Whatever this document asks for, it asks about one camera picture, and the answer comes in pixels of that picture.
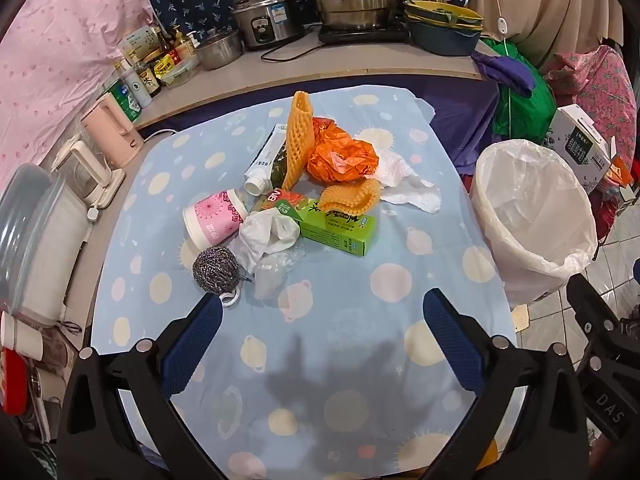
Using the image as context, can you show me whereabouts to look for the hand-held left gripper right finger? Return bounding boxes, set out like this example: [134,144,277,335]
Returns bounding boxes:
[422,288,593,480]

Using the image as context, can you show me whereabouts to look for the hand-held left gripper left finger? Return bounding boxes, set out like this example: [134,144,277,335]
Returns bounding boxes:
[55,291,226,480]

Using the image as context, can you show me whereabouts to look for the steel wool scrubber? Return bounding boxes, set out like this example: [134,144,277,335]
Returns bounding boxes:
[192,246,244,308]

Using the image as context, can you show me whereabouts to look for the clear plastic wrapper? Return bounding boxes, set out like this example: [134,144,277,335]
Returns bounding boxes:
[252,245,307,298]

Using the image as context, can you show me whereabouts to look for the white lined trash bin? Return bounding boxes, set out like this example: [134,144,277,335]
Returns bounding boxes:
[470,140,599,306]

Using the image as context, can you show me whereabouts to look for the white tissue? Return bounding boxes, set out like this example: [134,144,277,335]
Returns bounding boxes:
[239,208,303,266]

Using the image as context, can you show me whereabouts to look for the pink paper cup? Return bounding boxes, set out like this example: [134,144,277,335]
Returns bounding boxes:
[182,187,249,247]

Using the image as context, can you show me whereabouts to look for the green cardboard box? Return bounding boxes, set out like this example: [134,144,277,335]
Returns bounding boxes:
[272,199,378,257]

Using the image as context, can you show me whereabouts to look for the red snack packet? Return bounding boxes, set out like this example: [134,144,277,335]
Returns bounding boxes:
[250,189,311,213]

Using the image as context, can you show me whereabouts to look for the small orange foam fruit net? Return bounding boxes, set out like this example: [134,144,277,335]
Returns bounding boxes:
[318,178,382,215]

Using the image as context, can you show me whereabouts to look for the white paper towel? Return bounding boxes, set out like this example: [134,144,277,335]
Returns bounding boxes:
[372,147,443,213]

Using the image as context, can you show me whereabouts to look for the dark green snack packet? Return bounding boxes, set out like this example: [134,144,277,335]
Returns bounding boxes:
[270,140,291,191]

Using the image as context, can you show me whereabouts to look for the white toothpaste tube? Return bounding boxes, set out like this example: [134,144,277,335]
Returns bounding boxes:
[243,124,291,196]

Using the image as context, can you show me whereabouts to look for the orange plastic bag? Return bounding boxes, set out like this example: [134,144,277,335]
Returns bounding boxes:
[306,125,382,183]

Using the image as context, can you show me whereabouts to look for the tall orange foam fruit net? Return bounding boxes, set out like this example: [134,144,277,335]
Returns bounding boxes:
[282,91,317,192]

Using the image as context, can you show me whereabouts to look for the blue printed tablecloth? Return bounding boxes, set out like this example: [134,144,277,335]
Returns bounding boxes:
[90,84,526,480]

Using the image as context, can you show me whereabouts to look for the white cardboard box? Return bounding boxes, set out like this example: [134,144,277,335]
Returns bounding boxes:
[547,105,618,196]

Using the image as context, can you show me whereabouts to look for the white paper cup stack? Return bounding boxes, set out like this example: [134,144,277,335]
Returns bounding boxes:
[0,312,43,361]

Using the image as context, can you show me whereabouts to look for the pink floral cloth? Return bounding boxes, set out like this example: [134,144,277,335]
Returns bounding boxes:
[545,45,638,161]

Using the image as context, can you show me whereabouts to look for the red container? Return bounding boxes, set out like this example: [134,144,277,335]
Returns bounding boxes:
[0,350,28,416]

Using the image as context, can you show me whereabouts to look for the green plastic bag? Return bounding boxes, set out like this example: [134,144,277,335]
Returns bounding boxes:
[482,37,558,138]

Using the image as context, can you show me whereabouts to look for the cream juicer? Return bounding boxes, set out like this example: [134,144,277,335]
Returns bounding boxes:
[50,140,126,209]

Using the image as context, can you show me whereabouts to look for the grey plastic basin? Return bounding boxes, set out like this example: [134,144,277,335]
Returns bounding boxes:
[0,162,66,311]

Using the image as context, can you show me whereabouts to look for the dark purple table cover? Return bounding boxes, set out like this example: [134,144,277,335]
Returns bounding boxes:
[430,77,501,171]

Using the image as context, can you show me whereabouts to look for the pink electric kettle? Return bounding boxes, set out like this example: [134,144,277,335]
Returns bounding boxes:
[81,92,143,171]

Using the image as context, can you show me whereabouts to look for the bright purple cloth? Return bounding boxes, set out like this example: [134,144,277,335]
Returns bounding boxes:
[475,52,538,98]

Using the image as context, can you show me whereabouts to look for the green label canister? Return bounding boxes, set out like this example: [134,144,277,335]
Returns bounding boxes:
[102,80,141,123]

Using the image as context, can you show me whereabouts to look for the dark sauce bottle white label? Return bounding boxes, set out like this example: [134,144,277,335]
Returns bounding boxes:
[136,62,162,98]

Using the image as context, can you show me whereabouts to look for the clear container with yellow packet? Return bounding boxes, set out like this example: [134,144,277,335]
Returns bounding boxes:
[152,55,198,86]

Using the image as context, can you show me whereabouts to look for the beige curtain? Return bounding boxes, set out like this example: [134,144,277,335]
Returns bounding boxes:
[467,0,616,68]

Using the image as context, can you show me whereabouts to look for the small steel lidded pot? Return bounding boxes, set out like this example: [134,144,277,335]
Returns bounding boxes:
[194,29,244,71]

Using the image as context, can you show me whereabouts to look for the amber sauce bottle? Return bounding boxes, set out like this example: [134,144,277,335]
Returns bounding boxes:
[170,25,193,61]

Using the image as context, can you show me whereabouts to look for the white carton with green print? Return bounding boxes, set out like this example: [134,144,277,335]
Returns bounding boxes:
[120,24,161,66]

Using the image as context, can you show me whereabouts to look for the yellow rimmed ceramic dish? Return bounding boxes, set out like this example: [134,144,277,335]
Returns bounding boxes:
[404,0,481,18]
[405,10,485,31]

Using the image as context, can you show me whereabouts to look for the black induction cooker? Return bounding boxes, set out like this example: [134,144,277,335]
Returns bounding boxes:
[319,20,413,45]

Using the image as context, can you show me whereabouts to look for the steel rice cooker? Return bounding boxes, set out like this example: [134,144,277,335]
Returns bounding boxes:
[231,0,308,51]

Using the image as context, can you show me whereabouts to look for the white cable with switch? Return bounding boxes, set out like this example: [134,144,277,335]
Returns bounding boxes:
[482,0,516,136]

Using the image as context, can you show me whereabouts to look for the black power cord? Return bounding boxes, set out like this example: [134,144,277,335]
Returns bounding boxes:
[260,35,326,63]

